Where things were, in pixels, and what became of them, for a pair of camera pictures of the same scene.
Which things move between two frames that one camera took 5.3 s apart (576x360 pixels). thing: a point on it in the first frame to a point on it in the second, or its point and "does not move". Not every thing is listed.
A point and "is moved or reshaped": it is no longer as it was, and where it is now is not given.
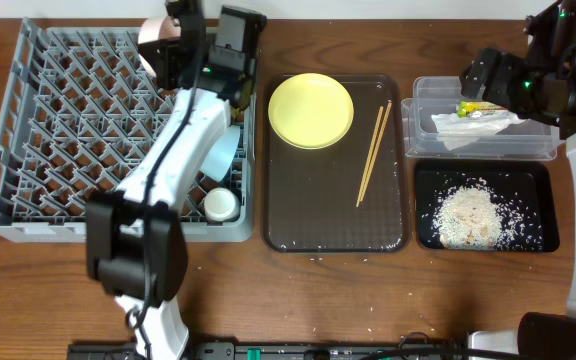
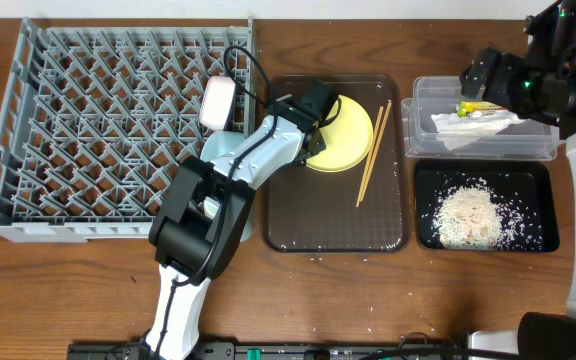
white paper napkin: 455,131 does not move
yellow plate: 310,111 is moved or reshaped
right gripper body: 525,91 does not move
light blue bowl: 223,156 does not move
